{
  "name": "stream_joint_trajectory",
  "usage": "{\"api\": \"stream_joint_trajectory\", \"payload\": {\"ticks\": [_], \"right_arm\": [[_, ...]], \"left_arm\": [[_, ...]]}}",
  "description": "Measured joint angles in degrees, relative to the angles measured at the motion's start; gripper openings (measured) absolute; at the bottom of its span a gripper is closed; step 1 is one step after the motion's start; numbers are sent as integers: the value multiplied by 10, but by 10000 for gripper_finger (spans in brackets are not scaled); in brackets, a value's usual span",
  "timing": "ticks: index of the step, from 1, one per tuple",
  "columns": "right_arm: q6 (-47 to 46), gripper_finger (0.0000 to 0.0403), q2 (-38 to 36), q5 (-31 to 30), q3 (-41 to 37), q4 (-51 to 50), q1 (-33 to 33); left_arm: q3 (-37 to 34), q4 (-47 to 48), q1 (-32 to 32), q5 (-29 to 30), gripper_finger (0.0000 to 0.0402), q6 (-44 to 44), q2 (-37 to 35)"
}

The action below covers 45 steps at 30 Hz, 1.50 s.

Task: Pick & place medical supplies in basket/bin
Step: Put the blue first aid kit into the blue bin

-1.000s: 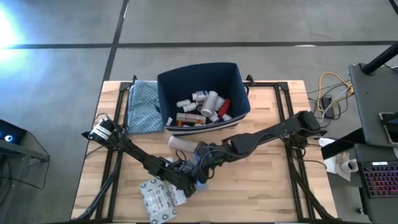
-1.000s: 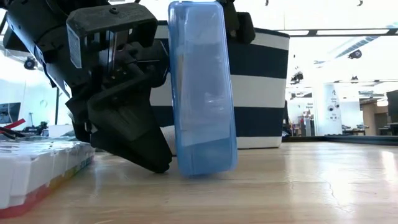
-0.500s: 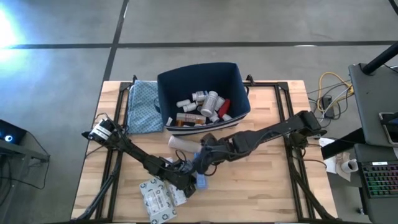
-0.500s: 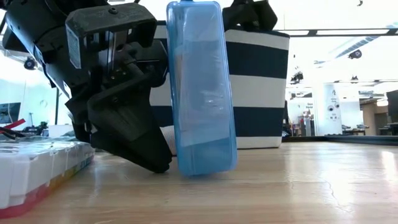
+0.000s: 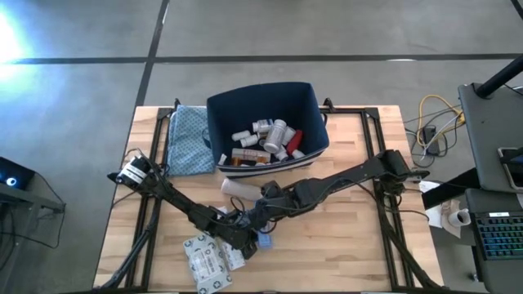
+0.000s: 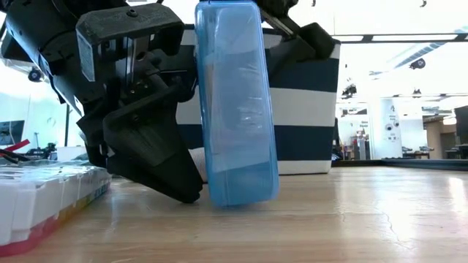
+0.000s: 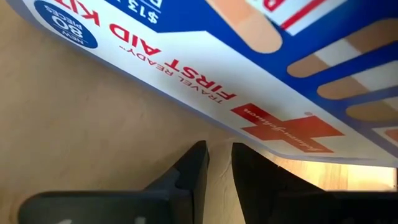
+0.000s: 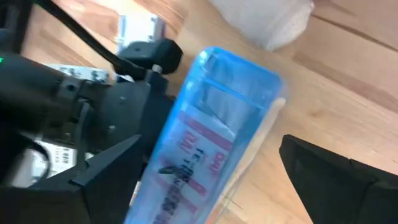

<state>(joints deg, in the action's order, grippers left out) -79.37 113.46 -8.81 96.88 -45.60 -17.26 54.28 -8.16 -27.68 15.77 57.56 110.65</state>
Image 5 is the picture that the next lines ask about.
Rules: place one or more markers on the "small white tube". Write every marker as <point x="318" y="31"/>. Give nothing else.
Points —
<point x="222" y="159"/>

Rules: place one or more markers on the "white Varly printed pouch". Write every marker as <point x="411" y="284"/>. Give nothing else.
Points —
<point x="206" y="263"/>

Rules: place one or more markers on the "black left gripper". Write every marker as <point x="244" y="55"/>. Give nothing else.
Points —
<point x="235" y="234"/>

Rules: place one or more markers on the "red bottle white cap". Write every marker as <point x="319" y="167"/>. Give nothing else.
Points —
<point x="295" y="141"/>

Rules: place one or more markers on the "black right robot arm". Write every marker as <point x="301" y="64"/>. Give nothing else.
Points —
<point x="347" y="175"/>

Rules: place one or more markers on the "crumpled white paper towel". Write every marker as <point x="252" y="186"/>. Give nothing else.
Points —
<point x="439" y="216"/>

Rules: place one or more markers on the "tall white bottle red print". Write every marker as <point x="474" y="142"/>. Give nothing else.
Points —
<point x="250" y="155"/>

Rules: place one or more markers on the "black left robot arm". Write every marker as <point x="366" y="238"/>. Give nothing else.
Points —
<point x="180" y="200"/>

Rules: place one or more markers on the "black power adapter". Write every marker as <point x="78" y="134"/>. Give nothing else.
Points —
<point x="431" y="136"/>

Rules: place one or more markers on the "small white pill bottle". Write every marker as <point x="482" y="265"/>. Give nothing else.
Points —
<point x="241" y="135"/>
<point x="249" y="141"/>

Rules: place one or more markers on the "amber pill bottle white cap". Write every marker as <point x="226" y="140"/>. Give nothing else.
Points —
<point x="237" y="161"/>

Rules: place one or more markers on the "white bottle blue label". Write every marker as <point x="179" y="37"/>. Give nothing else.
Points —
<point x="263" y="126"/>

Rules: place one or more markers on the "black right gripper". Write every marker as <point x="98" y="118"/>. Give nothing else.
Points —
<point x="269" y="204"/>

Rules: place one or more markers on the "grey equipment stand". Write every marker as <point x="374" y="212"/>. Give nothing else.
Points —
<point x="28" y="200"/>

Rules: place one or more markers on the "blue patterned cloth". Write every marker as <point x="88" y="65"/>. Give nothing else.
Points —
<point x="190" y="139"/>

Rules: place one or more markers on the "black box blue light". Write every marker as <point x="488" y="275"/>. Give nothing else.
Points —
<point x="14" y="173"/>

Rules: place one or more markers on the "grey side desk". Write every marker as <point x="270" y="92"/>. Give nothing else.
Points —
<point x="490" y="134"/>

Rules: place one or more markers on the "dark grey keyboard desk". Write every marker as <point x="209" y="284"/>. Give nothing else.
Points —
<point x="490" y="277"/>

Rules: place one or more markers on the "large white bottle grey label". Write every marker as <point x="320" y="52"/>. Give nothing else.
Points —
<point x="274" y="136"/>

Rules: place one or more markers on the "black pole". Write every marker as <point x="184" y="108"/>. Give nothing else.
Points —
<point x="498" y="77"/>

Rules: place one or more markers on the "black backlit keyboard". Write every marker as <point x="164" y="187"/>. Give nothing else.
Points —
<point x="498" y="234"/>

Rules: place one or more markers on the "navy white striped fabric basket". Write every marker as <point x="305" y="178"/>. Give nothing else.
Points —
<point x="265" y="102"/>

